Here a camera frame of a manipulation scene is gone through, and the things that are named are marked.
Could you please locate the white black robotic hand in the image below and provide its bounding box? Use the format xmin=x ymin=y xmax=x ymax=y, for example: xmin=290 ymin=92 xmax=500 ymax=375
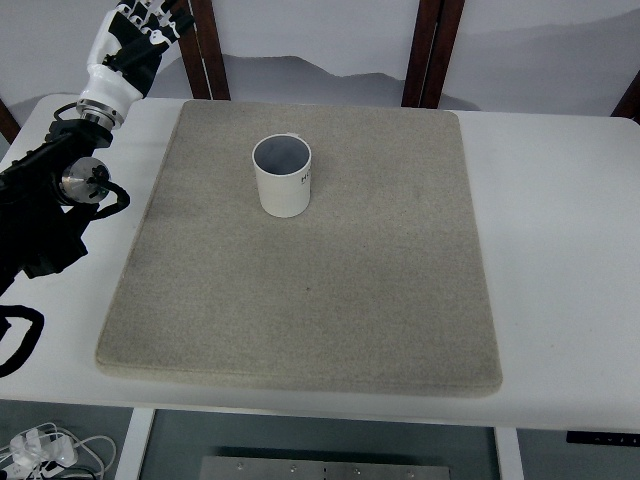
xmin=76 ymin=1 xmax=195 ymax=131

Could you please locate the white cup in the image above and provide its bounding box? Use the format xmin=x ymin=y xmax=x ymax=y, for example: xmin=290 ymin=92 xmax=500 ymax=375
xmin=252 ymin=133 xmax=312 ymax=218

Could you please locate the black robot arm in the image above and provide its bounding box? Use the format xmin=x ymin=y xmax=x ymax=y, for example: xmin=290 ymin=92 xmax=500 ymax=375
xmin=1 ymin=104 xmax=130 ymax=292

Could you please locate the beige felt mat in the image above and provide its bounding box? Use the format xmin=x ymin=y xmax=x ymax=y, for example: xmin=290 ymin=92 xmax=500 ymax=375
xmin=96 ymin=100 xmax=502 ymax=397

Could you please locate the white table leg left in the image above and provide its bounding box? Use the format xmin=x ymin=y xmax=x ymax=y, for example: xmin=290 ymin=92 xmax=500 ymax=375
xmin=114 ymin=408 xmax=156 ymax=480

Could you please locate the white table leg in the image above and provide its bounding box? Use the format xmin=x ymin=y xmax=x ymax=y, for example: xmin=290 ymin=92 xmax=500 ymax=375
xmin=494 ymin=427 xmax=524 ymax=480
xmin=114 ymin=408 xmax=156 ymax=480

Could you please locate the white table leg right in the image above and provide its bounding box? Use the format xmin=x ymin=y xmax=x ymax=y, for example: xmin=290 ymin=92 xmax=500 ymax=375
xmin=494 ymin=427 xmax=524 ymax=480

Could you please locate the black control panel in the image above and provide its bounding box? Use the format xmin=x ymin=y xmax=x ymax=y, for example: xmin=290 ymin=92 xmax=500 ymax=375
xmin=566 ymin=431 xmax=640 ymax=447

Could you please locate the left brown wooden post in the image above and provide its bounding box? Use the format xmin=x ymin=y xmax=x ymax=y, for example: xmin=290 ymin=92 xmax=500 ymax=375
xmin=171 ymin=0 xmax=231 ymax=100

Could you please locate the brown wooden post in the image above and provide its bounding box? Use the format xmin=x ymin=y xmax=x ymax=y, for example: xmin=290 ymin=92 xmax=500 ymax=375
xmin=171 ymin=0 xmax=231 ymax=100
xmin=401 ymin=0 xmax=465 ymax=109

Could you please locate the brown post far left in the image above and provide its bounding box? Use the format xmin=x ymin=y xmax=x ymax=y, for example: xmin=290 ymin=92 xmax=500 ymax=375
xmin=0 ymin=99 xmax=21 ymax=144

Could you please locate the black sleeved cable loop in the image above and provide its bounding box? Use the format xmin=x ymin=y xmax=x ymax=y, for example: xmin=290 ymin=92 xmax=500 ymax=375
xmin=0 ymin=303 xmax=46 ymax=379

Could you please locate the right brown wooden post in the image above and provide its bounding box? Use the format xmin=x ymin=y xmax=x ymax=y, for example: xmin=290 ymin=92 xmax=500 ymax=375
xmin=401 ymin=0 xmax=465 ymax=109

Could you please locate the white charger with cables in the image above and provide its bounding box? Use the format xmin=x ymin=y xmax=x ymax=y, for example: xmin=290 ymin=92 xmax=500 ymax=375
xmin=1 ymin=422 xmax=118 ymax=479

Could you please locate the brown post far right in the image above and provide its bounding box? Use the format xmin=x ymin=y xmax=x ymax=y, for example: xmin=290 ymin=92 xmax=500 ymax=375
xmin=611 ymin=72 xmax=640 ymax=123

